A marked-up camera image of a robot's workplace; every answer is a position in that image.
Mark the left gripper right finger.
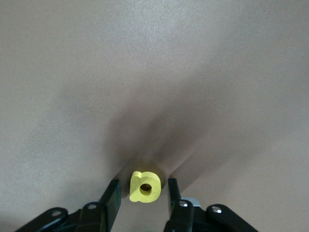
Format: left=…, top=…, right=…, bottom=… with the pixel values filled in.
left=164, top=178, right=195, bottom=232

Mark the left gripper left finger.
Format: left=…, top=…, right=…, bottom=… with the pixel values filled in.
left=79, top=179, right=122, bottom=232

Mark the yellow letter d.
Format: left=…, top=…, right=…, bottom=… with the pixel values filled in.
left=129, top=171, right=162, bottom=203

